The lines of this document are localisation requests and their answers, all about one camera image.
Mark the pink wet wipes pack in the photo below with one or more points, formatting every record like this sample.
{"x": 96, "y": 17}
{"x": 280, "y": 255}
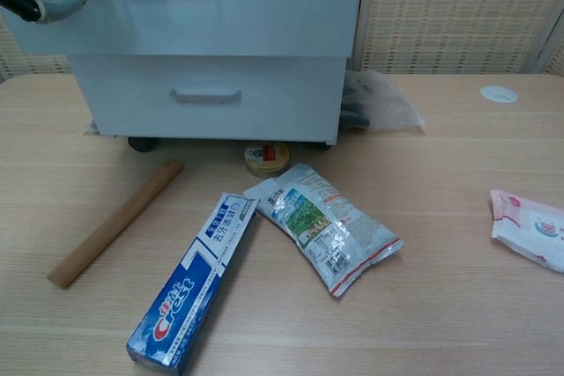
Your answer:
{"x": 533, "y": 230}

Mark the white round table cap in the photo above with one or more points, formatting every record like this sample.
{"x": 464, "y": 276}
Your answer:
{"x": 498, "y": 94}

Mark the silver snack bag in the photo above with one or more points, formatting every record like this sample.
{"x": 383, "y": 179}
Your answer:
{"x": 321, "y": 226}

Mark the bamboo woven partition screen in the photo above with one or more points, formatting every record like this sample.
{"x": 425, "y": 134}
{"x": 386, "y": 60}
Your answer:
{"x": 556, "y": 41}
{"x": 35, "y": 65}
{"x": 440, "y": 10}

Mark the wooden rolling pin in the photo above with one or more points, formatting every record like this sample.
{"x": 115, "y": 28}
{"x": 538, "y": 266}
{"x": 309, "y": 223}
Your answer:
{"x": 114, "y": 224}

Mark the round yellow tin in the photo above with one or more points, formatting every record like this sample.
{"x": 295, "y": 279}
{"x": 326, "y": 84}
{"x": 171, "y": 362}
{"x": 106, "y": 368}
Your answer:
{"x": 266, "y": 160}

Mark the black caster wheel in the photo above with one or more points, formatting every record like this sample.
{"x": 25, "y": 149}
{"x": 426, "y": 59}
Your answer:
{"x": 142, "y": 145}

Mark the black plastic parts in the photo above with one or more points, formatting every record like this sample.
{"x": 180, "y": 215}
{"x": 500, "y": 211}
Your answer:
{"x": 354, "y": 109}

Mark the white drawer front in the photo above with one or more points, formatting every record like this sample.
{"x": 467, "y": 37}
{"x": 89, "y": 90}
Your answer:
{"x": 264, "y": 15}
{"x": 286, "y": 98}

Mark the clear plastic bag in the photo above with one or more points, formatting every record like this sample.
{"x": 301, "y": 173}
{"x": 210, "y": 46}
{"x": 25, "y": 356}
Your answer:
{"x": 392, "y": 103}

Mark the blue Crest toothpaste box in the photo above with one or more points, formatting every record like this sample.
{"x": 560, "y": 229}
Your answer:
{"x": 189, "y": 292}

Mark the white three-drawer cabinet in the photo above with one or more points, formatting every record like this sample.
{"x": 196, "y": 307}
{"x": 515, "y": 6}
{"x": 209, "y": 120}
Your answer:
{"x": 346, "y": 65}

